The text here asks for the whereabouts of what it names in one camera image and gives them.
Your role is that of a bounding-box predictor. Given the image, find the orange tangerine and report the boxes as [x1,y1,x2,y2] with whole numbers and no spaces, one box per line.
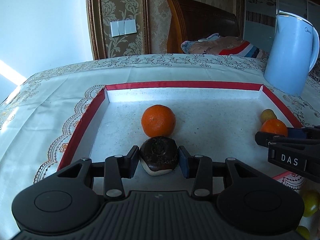
[141,105,176,138]
[260,119,288,137]

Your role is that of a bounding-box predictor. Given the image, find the small yellow-brown round fruit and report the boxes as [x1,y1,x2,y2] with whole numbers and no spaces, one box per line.
[260,109,277,124]

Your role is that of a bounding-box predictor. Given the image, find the green citrus fruit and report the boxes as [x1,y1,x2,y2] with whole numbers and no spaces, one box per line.
[296,225,310,240]
[302,190,319,217]

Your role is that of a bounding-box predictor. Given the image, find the red shallow box tray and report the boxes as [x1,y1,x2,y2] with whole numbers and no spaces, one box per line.
[59,81,301,181]

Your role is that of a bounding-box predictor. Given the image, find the white embroidered tablecloth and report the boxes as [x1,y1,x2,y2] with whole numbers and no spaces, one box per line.
[1,54,319,239]

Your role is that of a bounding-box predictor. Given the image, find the light blue electric kettle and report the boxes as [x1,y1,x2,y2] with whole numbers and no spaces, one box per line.
[264,11,319,96]

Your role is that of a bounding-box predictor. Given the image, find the sliding wardrobe doors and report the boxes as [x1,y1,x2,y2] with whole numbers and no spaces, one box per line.
[242,0,320,55]

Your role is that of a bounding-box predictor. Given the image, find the gold framed wallpaper panel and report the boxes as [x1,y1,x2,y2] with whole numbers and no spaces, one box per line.
[86,0,151,60]

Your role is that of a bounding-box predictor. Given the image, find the white wall switch panel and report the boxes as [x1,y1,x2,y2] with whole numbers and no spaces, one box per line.
[110,19,137,37]

